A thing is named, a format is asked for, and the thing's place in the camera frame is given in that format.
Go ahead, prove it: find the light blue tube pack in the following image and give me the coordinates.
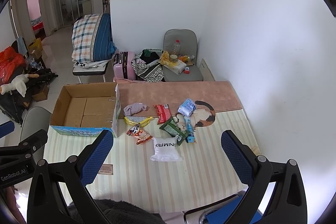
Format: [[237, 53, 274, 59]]
[[183, 116, 196, 143]]

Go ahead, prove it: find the white goose plush toy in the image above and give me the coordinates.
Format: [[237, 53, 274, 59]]
[[1, 74, 29, 97]]

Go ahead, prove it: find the white bench stool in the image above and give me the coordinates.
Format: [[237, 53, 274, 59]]
[[72, 59, 111, 83]]

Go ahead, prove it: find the yellow cardboard box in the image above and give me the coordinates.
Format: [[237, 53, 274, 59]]
[[28, 38, 43, 59]]

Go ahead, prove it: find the yellow grey sponge cloth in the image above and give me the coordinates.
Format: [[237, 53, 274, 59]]
[[123, 116, 153, 127]]

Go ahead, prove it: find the orange cartoon snack bag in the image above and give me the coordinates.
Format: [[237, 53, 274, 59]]
[[126, 123, 153, 145]]

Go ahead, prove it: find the red plastic bag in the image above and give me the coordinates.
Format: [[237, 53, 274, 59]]
[[0, 47, 26, 84]]

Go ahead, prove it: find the clear plastic bottle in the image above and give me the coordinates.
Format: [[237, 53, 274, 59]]
[[171, 39, 181, 56]]

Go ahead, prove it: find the yellow plastic bag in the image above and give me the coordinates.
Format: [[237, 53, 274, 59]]
[[159, 51, 179, 67]]

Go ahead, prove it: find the white board against wall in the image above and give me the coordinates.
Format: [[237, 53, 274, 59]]
[[199, 59, 215, 81]]

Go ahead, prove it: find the open cardboard box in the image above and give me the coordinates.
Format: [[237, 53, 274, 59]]
[[50, 83, 121, 138]]

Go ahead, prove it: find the black white patterned bag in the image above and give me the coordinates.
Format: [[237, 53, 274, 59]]
[[131, 49, 164, 83]]

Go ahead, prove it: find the grey round chair back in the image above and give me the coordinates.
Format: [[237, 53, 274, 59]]
[[20, 106, 51, 166]]

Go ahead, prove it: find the green snack bag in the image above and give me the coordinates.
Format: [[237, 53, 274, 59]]
[[159, 117, 187, 145]]

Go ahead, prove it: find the brown mat label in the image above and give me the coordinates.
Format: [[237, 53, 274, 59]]
[[98, 164, 113, 176]]

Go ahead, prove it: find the blue tissue pack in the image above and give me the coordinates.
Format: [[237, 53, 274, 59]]
[[177, 98, 196, 117]]

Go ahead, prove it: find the white pillow pack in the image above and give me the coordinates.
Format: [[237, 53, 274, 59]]
[[150, 137, 182, 162]]

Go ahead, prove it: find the red snack bag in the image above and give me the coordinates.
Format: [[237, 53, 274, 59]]
[[153, 104, 171, 124]]

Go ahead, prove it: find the small cardboard box floor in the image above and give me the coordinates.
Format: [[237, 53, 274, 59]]
[[33, 84, 49, 102]]

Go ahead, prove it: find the grey padded chair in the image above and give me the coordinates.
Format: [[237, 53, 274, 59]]
[[163, 29, 203, 82]]

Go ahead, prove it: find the plaid folded quilt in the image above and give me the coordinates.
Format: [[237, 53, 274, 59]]
[[72, 14, 116, 63]]

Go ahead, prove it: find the blue chair seat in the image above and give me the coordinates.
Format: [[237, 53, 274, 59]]
[[183, 193, 263, 224]]

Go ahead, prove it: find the pink suitcase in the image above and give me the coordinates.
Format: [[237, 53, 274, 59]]
[[113, 52, 136, 80]]

